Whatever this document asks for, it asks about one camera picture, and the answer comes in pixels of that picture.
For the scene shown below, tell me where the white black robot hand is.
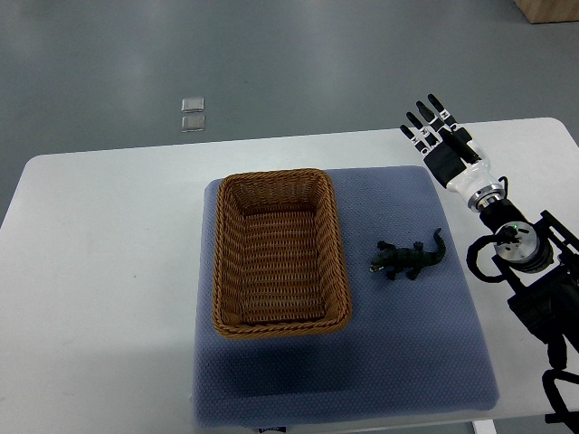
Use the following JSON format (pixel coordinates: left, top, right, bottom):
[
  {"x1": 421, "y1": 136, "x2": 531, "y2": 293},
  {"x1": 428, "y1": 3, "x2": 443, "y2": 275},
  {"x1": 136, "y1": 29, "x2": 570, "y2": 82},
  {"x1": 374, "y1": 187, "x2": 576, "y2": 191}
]
[{"x1": 400, "y1": 94, "x2": 507, "y2": 212}]

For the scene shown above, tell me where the dark toy crocodile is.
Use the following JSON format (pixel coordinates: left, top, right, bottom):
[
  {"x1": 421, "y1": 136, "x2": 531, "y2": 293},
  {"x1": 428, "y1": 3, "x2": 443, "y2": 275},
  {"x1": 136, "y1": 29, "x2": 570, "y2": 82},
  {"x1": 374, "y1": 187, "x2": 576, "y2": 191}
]
[{"x1": 369, "y1": 228, "x2": 446, "y2": 280}]

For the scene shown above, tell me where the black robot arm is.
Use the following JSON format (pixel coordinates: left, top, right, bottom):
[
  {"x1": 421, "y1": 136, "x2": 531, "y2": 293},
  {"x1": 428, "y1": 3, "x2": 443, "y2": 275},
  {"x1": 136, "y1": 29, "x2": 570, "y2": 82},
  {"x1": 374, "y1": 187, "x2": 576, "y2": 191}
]
[{"x1": 466, "y1": 199, "x2": 578, "y2": 433}]

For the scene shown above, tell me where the brown wicker basket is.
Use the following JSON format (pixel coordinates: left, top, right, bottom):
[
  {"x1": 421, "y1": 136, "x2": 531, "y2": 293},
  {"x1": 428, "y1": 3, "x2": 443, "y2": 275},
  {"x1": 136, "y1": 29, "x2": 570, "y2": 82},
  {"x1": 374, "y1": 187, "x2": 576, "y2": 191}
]
[{"x1": 213, "y1": 168, "x2": 353, "y2": 340}]

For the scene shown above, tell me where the wooden box corner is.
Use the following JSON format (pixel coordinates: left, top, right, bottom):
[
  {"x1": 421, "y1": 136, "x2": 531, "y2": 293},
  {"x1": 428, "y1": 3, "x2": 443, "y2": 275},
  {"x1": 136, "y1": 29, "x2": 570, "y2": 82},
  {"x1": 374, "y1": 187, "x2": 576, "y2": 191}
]
[{"x1": 514, "y1": 0, "x2": 578, "y2": 24}]

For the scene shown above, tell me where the blue padded mat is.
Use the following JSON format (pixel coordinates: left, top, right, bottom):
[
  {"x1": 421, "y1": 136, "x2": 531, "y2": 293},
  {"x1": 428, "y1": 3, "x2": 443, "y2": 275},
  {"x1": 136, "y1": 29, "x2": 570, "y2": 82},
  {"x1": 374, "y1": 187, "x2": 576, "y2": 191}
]
[{"x1": 193, "y1": 166, "x2": 498, "y2": 429}]

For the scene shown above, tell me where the upper metal floor plate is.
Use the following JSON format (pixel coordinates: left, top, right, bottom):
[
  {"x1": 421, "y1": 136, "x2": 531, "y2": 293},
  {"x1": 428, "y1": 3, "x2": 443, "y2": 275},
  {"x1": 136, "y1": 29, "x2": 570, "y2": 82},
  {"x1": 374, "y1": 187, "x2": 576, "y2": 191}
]
[{"x1": 181, "y1": 97, "x2": 204, "y2": 113}]

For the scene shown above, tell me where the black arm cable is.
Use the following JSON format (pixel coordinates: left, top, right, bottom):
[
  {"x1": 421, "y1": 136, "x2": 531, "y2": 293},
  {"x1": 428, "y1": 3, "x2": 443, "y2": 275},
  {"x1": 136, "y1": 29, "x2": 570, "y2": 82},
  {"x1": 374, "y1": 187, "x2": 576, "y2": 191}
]
[{"x1": 465, "y1": 234, "x2": 512, "y2": 282}]

